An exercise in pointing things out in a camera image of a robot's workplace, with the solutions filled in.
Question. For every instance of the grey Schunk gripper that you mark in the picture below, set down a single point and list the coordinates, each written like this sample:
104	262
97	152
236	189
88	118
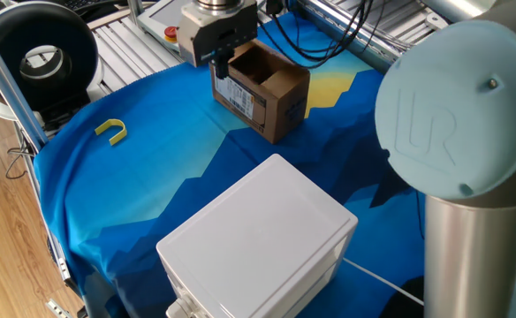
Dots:
205	40

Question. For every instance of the brown cardboard box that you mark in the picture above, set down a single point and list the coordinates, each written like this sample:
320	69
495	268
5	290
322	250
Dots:
280	110

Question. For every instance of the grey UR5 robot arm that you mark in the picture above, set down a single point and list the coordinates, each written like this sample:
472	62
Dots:
461	132

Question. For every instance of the white teach pendant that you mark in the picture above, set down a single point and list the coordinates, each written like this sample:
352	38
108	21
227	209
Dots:
161	17

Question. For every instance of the yellow U-shaped piece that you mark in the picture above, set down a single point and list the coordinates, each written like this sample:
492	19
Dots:
108	122

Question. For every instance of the blue mountain print cloth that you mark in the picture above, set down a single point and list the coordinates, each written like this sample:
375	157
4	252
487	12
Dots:
152	176

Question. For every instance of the white plastic drawer cabinet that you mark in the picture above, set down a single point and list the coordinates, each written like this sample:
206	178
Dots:
258	238

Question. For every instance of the black round fan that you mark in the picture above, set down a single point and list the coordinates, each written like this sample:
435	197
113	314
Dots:
2	44

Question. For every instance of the white zip tie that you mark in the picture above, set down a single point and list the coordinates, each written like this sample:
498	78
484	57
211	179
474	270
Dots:
381	280

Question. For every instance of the aluminium table edge rail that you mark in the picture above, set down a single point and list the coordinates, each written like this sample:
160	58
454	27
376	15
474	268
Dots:
359	42

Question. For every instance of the aluminium frame post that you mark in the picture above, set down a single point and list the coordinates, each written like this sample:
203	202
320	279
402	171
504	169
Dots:
6	88

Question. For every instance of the metal bracket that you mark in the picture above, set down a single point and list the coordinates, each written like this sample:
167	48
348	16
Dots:
57	308

